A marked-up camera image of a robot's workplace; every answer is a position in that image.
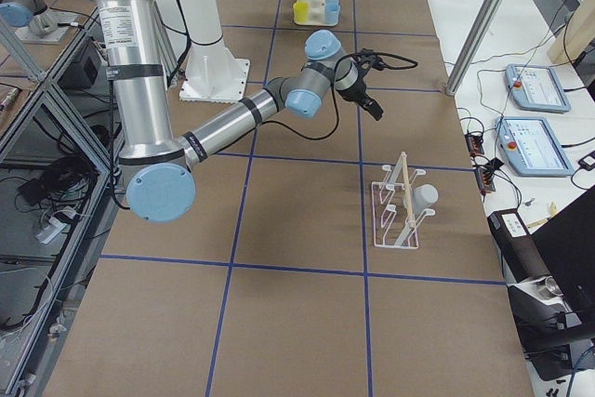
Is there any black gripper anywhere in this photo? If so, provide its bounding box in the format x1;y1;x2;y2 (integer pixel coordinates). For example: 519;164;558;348
335;50;383;121

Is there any grey plastic cup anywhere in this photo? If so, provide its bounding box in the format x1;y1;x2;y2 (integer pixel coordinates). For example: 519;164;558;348
412;184;439;215

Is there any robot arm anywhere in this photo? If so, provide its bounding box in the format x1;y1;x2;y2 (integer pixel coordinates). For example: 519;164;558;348
92;0;382;222

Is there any yellow plastic cup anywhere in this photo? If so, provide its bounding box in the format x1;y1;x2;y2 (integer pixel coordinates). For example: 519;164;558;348
293;2;310;25

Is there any cream rabbit serving tray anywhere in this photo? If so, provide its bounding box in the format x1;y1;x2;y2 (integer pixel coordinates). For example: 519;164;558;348
300;0;338;27

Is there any far teach pendant tablet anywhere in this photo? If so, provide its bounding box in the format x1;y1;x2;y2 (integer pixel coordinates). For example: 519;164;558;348
505;64;571;113

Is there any teach pendant tablet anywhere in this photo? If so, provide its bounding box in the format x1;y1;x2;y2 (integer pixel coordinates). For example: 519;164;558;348
505;64;571;113
495;116;574;178

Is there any near teach pendant tablet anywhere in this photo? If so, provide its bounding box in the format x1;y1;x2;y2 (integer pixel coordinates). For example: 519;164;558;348
495;116;574;178

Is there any black label printer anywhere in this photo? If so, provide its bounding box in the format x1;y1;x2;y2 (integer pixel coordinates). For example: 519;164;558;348
487;208;550;282

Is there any black monitor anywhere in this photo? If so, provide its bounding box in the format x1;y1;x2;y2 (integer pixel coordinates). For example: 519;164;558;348
529;189;594;351

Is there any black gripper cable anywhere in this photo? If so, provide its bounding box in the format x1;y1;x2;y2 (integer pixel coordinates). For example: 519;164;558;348
258;50;419;141

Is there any aluminium frame post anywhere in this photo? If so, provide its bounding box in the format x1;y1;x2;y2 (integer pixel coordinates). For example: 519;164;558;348
445;0;503;96

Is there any white wire cup rack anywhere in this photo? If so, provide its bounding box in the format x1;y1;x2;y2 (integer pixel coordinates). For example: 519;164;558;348
370;152;436;250

